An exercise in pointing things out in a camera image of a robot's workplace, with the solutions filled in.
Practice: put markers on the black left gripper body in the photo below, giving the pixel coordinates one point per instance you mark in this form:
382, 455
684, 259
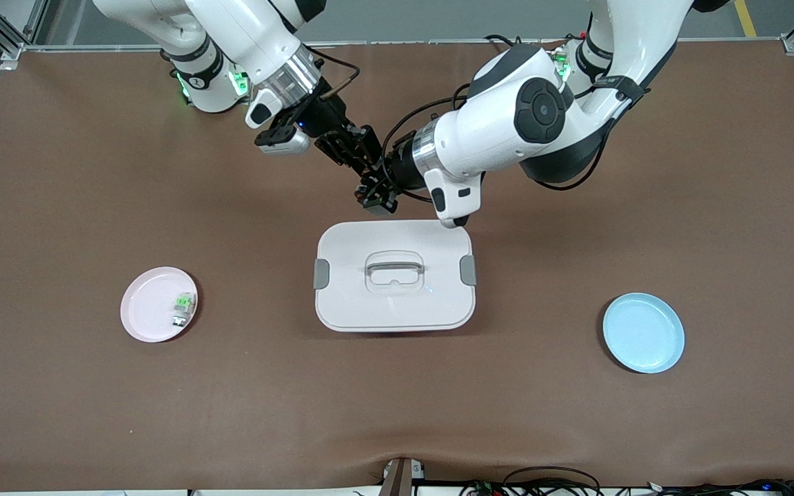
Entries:
399, 173

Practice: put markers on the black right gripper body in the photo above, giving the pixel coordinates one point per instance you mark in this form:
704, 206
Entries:
322, 120

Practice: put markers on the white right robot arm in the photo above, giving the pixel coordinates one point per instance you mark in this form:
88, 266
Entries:
245, 27

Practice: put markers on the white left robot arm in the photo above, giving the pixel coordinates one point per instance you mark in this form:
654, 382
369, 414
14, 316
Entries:
507, 131

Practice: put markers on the white lidded storage box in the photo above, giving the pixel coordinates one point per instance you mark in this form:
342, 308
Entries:
397, 303

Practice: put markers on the brown table mat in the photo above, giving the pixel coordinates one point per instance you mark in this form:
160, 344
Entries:
397, 399

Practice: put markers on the pink round plate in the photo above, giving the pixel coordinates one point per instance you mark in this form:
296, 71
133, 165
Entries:
145, 310

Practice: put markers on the light blue round plate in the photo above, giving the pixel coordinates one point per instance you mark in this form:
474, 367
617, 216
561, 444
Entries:
645, 337

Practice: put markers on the aluminium table edge rail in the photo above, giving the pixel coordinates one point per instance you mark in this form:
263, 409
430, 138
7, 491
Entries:
404, 43

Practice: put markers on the green clear push-button switch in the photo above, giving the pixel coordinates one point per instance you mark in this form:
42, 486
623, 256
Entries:
183, 303

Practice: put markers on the metal table edge bracket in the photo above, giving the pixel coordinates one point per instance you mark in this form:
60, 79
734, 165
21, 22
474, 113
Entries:
400, 479

